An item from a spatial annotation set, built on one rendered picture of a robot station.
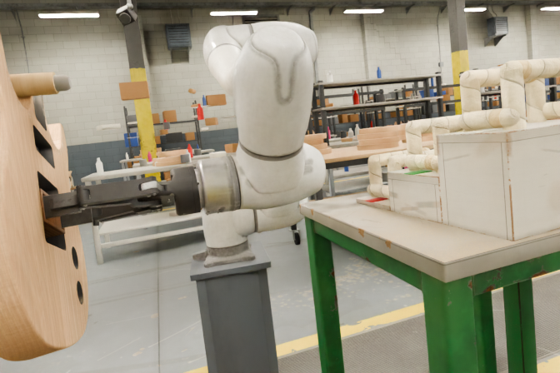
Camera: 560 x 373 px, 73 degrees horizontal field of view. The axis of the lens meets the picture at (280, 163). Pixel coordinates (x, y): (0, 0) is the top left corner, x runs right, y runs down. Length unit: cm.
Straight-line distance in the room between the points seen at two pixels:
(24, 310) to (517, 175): 67
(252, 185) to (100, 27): 1167
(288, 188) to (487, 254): 31
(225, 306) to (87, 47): 1103
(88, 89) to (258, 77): 1142
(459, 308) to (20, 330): 56
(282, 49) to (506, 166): 39
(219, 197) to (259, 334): 93
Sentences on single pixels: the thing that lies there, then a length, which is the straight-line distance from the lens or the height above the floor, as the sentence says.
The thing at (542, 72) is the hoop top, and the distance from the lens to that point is 76.
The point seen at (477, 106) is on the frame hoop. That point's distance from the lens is 77.
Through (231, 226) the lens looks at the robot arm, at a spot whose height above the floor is 83.
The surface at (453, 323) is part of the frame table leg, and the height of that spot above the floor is 83.
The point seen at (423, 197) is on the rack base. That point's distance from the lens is 82.
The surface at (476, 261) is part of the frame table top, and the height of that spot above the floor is 92.
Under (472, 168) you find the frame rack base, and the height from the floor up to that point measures 104.
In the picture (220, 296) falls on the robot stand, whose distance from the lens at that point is 139.
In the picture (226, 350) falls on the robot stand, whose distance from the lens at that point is 148.
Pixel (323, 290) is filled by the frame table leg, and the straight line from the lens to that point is 111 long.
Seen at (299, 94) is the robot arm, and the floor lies 119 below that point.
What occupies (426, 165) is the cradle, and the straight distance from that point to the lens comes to 84.
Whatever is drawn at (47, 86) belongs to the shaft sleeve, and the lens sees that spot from 65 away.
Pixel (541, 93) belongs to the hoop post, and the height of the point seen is 116.
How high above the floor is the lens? 114
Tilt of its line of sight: 5 degrees down
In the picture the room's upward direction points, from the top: 7 degrees counter-clockwise
